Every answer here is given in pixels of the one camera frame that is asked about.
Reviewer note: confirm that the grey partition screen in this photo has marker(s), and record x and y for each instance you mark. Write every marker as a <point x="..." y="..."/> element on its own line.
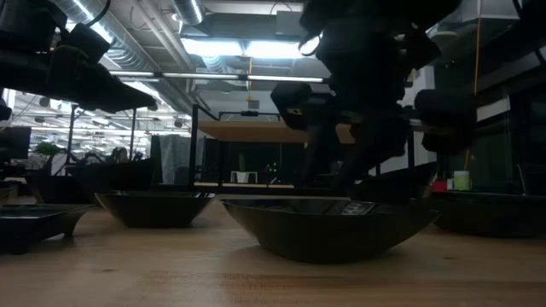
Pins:
<point x="175" y="158"/>

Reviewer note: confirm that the black frame post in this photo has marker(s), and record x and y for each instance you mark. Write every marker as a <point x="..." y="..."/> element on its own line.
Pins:
<point x="71" y="136"/>
<point x="133" y="128"/>

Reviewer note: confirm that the black square mini plate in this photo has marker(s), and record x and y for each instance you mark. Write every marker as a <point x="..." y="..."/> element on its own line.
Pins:
<point x="34" y="226"/>

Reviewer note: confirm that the long LED light bar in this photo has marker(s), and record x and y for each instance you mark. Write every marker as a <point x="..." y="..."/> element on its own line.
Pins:
<point x="200" y="76"/>

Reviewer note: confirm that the wooden shelf with black legs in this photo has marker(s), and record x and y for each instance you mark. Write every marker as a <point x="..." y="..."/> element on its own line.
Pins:
<point x="247" y="132"/>

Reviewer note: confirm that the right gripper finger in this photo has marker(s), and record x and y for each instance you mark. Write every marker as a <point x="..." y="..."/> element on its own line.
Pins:
<point x="371" y="149"/>
<point x="320" y="158"/>

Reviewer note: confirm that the white stool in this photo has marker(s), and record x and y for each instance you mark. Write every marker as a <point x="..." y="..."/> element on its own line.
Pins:
<point x="244" y="174"/>

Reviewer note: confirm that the white ceiling box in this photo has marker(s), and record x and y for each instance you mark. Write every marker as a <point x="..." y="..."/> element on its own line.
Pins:
<point x="490" y="8"/>

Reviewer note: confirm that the small green background plant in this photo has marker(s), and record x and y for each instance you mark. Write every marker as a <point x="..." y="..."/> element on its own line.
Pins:
<point x="48" y="150"/>

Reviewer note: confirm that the black rounded mini plate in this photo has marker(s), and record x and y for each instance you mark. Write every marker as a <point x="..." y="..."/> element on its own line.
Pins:
<point x="153" y="211"/>
<point x="490" y="217"/>

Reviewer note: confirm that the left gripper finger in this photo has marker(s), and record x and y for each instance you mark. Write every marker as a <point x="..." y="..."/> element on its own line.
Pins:
<point x="94" y="85"/>
<point x="128" y="109"/>

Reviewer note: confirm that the red box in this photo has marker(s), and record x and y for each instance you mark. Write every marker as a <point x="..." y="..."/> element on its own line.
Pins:
<point x="439" y="186"/>

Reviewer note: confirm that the person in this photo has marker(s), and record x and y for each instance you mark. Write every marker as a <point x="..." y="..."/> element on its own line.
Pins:
<point x="120" y="154"/>

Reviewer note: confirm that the small silver ceiling duct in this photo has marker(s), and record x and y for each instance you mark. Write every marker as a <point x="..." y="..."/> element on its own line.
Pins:
<point x="189" y="10"/>

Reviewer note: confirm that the dark computer monitor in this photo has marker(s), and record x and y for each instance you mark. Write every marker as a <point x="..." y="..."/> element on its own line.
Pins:
<point x="15" y="143"/>

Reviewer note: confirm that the ceiling light panel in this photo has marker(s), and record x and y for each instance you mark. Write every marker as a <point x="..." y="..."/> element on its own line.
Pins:
<point x="275" y="49"/>
<point x="211" y="48"/>

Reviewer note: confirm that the grey ceiling unit box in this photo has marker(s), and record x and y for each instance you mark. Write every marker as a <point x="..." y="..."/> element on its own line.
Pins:
<point x="289" y="23"/>

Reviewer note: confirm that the pale green cup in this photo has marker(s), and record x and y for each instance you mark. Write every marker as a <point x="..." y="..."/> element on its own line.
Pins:
<point x="461" y="180"/>

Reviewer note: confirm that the grey square wall vent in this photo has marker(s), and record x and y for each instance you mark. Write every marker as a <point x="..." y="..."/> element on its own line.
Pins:
<point x="253" y="104"/>

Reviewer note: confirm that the black camera rig bar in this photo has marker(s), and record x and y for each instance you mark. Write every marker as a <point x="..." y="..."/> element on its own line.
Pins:
<point x="249" y="113"/>

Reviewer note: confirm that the black wavy-cornered mini plate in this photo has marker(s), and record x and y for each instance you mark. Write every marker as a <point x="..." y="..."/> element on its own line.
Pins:
<point x="405" y="183"/>

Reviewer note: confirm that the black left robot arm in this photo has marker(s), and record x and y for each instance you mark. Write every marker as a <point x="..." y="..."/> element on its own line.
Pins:
<point x="21" y="21"/>

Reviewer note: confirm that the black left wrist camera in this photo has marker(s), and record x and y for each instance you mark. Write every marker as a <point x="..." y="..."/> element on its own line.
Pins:
<point x="87" y="42"/>

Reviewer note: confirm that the black leaf-shaped mini plate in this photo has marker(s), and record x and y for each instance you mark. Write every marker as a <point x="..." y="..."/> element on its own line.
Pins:
<point x="324" y="234"/>

